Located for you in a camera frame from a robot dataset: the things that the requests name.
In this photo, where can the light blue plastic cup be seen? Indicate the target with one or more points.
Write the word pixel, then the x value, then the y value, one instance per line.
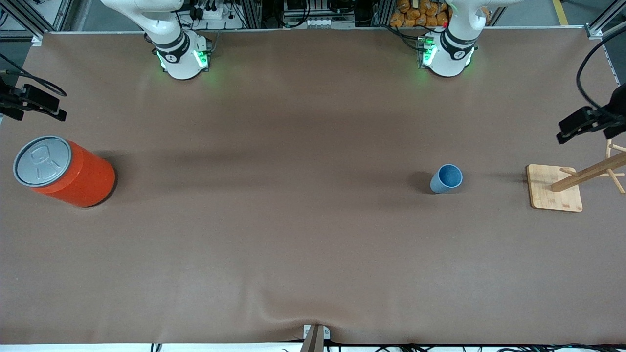
pixel 446 180

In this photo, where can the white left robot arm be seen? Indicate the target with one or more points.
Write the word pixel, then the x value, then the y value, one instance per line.
pixel 452 54

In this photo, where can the wooden mug tree stand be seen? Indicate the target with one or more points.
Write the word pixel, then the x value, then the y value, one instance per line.
pixel 555 190

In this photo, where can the orange can with grey lid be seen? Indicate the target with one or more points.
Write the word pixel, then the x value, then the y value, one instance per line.
pixel 83 178

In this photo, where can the white power strip with plugs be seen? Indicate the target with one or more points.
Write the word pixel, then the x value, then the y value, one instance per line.
pixel 212 12

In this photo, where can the orange snack bags pile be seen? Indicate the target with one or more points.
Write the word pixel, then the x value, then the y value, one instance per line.
pixel 415 14

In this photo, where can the brown table mat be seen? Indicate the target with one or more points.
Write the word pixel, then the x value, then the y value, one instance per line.
pixel 195 244

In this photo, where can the aluminium frame profile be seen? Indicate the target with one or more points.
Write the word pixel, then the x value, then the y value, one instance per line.
pixel 604 22
pixel 27 19

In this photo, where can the grey metal table bracket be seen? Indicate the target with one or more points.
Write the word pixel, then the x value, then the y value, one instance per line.
pixel 315 340

